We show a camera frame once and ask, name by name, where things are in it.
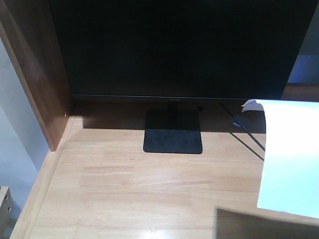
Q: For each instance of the white paper sheet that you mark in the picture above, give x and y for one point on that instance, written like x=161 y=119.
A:
x=290 y=177

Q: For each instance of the black computer monitor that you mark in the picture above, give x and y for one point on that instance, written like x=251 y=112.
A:
x=177 y=50

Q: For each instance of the crumpled white paper scrap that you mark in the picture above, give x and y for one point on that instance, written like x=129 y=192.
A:
x=252 y=105

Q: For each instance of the wooden shelf unit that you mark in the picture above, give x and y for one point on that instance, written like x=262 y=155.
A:
x=28 y=33

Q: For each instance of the grey desk cable grommet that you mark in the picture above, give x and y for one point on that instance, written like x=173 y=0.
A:
x=239 y=120

